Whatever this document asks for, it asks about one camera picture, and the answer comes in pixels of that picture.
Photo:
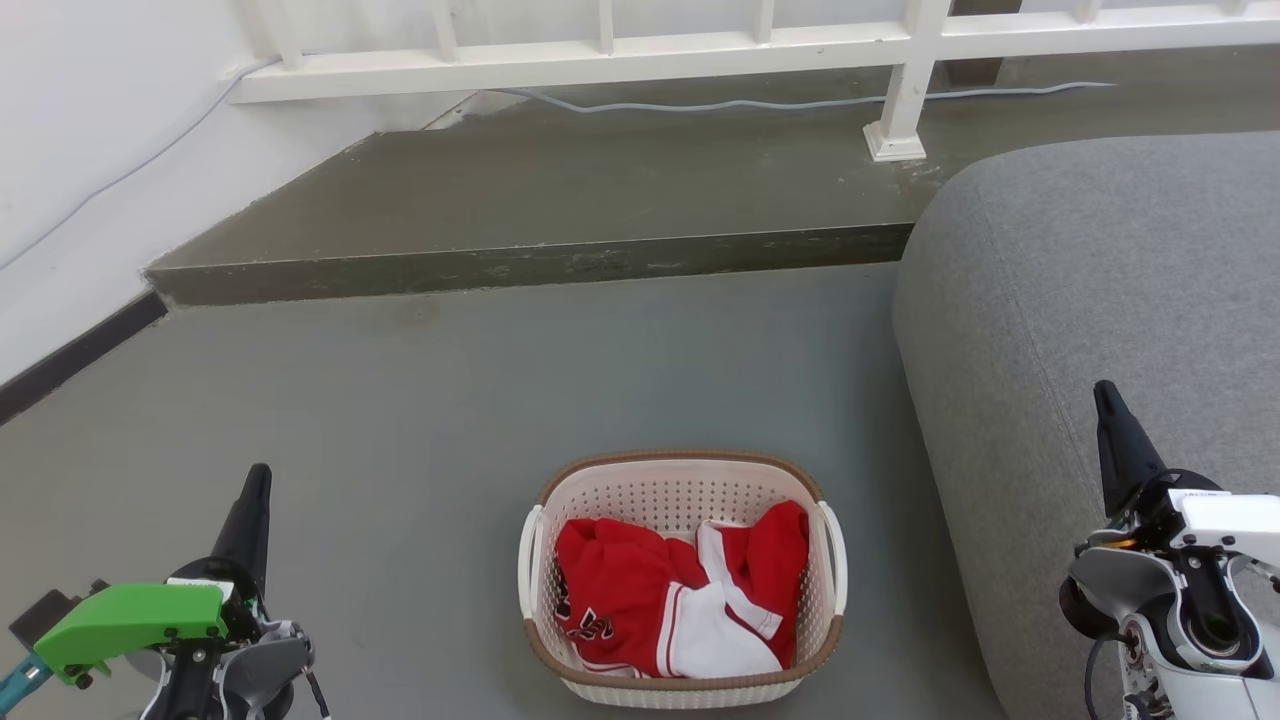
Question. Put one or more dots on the red and white jersey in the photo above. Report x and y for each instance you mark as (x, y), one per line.
(625, 595)

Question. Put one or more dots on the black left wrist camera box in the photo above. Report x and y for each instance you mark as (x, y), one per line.
(40, 612)

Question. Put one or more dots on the cream perforated laundry basket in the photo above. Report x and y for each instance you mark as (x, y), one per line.
(670, 495)

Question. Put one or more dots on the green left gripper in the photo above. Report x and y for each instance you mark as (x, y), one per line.
(140, 618)

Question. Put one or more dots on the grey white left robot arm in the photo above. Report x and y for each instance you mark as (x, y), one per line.
(250, 665)

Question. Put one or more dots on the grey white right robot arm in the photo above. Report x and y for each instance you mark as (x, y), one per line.
(1110, 580)

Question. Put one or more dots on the white wooden railing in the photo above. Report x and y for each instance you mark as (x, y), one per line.
(600, 58)

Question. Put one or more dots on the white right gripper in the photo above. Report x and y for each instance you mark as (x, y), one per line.
(1235, 520)

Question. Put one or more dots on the grey fabric sofa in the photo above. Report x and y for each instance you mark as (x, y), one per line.
(1100, 290)

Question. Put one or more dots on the black baseboard strip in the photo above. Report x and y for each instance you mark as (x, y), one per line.
(70, 355)

